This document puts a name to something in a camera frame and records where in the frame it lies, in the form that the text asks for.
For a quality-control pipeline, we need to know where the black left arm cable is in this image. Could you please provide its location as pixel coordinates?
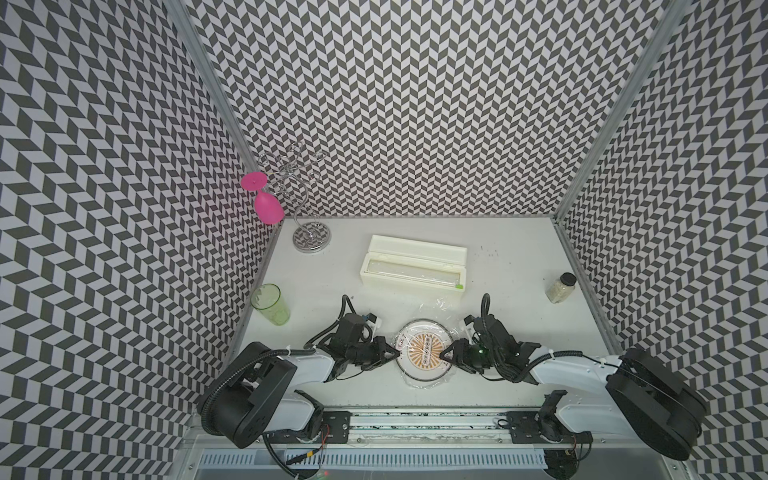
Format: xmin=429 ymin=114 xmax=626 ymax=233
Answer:
xmin=302 ymin=293 xmax=358 ymax=350

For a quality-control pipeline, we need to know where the left aluminium corner post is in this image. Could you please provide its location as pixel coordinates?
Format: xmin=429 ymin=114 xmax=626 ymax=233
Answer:
xmin=163 ymin=0 xmax=260 ymax=171

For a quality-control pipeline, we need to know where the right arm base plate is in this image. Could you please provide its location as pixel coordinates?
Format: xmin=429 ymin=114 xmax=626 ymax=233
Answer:
xmin=505 ymin=411 xmax=594 ymax=447

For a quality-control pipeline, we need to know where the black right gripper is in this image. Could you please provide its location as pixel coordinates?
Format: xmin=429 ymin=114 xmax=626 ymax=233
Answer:
xmin=438 ymin=338 xmax=502 ymax=374

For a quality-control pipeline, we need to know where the clear plastic wrap sheet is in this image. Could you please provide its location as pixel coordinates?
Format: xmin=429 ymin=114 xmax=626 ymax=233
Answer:
xmin=392 ymin=300 xmax=464 ymax=389

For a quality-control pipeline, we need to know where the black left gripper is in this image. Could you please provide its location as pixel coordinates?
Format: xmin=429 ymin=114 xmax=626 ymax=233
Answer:
xmin=346 ymin=336 xmax=400 ymax=370

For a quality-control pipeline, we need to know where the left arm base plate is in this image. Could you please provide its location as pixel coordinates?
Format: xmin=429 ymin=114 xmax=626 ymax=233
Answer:
xmin=266 ymin=410 xmax=352 ymax=445

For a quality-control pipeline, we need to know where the green transparent cup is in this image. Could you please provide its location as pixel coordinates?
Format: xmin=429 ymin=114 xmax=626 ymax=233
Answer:
xmin=250 ymin=283 xmax=291 ymax=326

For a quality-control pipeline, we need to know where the glass jar with black lid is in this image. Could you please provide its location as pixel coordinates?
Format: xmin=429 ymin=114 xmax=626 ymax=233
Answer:
xmin=545 ymin=272 xmax=577 ymax=304

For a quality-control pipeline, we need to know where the cream plastic wrap dispenser box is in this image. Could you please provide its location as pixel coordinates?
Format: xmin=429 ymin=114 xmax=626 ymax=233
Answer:
xmin=359 ymin=235 xmax=468 ymax=297

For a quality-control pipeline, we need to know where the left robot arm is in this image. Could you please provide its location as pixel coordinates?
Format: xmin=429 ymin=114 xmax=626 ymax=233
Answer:
xmin=197 ymin=312 xmax=401 ymax=448

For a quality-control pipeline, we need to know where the pink plastic wine glass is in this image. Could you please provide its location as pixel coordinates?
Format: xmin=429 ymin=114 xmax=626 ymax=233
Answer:
xmin=240 ymin=172 xmax=285 ymax=225

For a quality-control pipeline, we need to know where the aluminium corner post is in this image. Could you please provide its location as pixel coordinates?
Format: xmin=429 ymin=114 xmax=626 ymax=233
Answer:
xmin=553 ymin=0 xmax=692 ymax=224
xmin=163 ymin=0 xmax=260 ymax=171

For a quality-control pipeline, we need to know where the right aluminium corner post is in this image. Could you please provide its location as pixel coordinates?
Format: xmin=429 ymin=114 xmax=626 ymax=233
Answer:
xmin=553 ymin=0 xmax=692 ymax=224

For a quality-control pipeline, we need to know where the white plate with orange pattern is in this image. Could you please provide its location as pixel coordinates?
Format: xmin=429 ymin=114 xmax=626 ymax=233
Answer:
xmin=395 ymin=318 xmax=453 ymax=383

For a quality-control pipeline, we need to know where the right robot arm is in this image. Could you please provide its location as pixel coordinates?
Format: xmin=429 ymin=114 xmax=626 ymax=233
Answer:
xmin=440 ymin=313 xmax=709 ymax=461

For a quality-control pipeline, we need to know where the aluminium front rail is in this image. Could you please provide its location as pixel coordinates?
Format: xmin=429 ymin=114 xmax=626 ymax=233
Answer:
xmin=179 ymin=407 xmax=682 ymax=451

